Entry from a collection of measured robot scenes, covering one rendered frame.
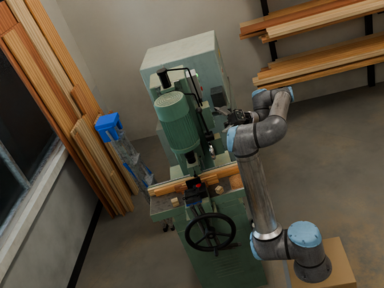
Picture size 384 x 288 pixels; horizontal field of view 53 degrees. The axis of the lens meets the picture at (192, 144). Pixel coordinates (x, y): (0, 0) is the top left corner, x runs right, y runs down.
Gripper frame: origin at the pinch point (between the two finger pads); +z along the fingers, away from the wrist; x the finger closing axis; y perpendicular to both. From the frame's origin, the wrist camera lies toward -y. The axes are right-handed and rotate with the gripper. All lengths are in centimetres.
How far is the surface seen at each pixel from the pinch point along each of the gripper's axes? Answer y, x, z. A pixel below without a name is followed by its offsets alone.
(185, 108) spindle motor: -2.8, -8.1, 15.9
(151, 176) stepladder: -133, -20, -23
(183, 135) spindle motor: -13.4, 2.4, 14.2
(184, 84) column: -9.7, -28.7, 7.1
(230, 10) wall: -79, -179, -125
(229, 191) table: -25.8, 32.5, -15.2
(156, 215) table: -55, 34, 19
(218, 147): -31.9, 0.9, -21.2
